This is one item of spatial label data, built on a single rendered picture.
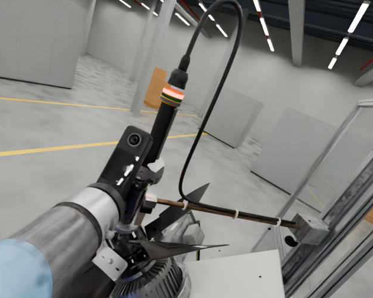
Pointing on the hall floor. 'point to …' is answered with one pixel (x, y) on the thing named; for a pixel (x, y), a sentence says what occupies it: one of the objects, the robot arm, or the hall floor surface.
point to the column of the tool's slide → (324, 251)
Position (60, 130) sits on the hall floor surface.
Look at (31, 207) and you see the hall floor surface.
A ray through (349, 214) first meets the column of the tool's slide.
